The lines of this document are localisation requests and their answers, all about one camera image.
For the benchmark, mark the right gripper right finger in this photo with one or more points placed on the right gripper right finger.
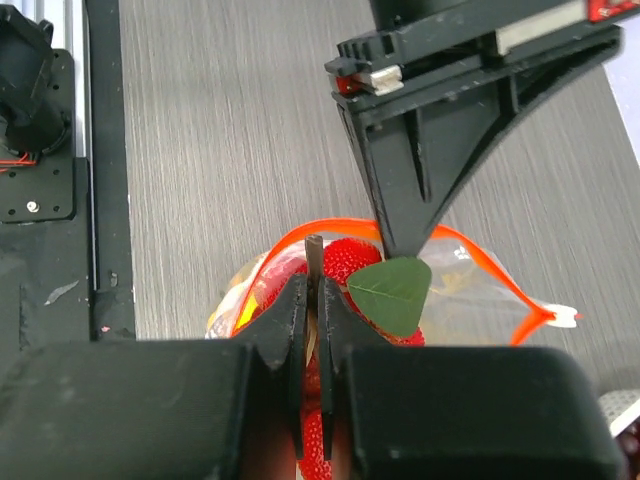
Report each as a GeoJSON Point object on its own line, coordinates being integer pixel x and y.
{"type": "Point", "coordinates": [340, 328]}

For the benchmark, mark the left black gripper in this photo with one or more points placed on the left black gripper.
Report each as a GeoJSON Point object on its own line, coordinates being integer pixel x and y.
{"type": "Point", "coordinates": [432, 90]}

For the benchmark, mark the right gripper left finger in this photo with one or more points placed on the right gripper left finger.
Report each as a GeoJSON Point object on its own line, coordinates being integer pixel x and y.
{"type": "Point", "coordinates": [279, 333]}

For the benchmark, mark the red strawberry cluster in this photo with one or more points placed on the red strawberry cluster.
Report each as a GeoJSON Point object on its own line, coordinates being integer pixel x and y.
{"type": "Point", "coordinates": [380, 430]}

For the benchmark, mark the clear orange zip top bag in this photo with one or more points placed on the clear orange zip top bag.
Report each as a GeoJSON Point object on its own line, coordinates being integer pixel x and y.
{"type": "Point", "coordinates": [453, 293]}

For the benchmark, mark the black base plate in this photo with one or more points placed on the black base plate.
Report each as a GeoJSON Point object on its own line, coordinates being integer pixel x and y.
{"type": "Point", "coordinates": [66, 266]}

